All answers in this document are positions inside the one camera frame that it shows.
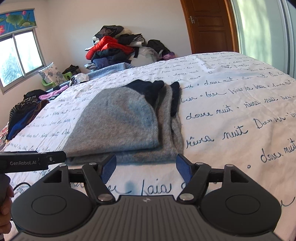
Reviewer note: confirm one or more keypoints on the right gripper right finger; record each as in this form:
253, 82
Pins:
195, 176

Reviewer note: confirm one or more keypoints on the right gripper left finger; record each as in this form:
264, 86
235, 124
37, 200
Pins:
96, 176

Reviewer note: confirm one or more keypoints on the grey navy knit sweater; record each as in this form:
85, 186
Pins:
138, 123

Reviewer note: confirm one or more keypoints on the dark clothes pile on bed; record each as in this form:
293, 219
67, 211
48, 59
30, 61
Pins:
25, 111

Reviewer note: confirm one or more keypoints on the red jacket clothes heap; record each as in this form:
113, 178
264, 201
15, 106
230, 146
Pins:
116, 44

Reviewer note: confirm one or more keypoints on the person's left hand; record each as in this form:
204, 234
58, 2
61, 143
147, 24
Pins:
5, 221

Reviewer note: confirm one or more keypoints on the floral pillow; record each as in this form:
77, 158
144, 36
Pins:
50, 73

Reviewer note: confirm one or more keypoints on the green plastic stool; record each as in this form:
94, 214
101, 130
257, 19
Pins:
66, 77

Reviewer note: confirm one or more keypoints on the light blue knit blanket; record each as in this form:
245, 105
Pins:
81, 77

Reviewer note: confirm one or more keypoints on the sliding glass window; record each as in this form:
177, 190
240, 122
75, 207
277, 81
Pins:
21, 58

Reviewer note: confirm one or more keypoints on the lotus print roller blind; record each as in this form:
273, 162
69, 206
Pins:
17, 20

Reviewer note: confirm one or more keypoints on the brown wooden door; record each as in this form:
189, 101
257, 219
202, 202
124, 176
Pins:
211, 25

